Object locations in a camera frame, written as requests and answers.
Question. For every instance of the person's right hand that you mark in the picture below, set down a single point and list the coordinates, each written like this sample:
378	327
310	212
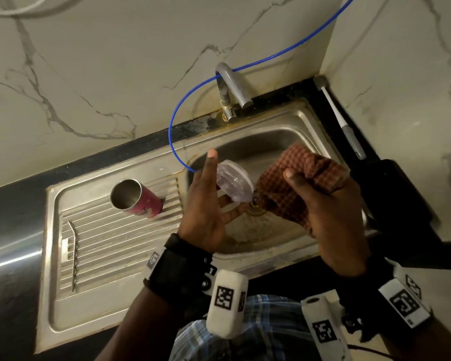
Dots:
334	229

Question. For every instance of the person's left hand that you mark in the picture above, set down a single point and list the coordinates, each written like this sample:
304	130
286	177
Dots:
203	218

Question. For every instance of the clear plastic lid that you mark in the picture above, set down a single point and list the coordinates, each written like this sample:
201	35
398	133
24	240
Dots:
235	180

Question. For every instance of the pink steel tumbler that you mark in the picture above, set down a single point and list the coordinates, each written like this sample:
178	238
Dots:
143	204

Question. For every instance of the white bottle brush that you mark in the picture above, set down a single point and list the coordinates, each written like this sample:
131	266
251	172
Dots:
342	120

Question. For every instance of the bent metal straw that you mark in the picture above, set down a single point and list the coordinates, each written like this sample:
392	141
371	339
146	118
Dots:
73	255

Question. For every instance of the person's left forearm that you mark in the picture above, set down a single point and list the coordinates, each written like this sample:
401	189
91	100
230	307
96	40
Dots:
143	327

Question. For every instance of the person's right forearm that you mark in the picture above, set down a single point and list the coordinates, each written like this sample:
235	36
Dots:
424	342

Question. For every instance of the black right wrist band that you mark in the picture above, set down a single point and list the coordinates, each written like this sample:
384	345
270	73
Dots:
387	297

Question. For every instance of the thin blue tube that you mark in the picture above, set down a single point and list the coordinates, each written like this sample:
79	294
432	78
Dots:
171	127

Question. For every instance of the stainless steel sink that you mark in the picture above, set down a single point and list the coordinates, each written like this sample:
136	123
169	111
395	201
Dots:
109	259

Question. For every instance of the blue plaid clothing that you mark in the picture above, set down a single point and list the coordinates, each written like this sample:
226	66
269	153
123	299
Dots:
263	327

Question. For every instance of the metal faucet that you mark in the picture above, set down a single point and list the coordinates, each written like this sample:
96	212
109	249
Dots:
233	86

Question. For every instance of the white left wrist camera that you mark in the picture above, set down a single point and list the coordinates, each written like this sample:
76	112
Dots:
225	304

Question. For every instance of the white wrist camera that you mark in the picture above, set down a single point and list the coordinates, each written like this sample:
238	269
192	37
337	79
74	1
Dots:
225	304
325	330

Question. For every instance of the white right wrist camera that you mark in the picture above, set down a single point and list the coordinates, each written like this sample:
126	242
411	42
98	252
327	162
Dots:
325	330

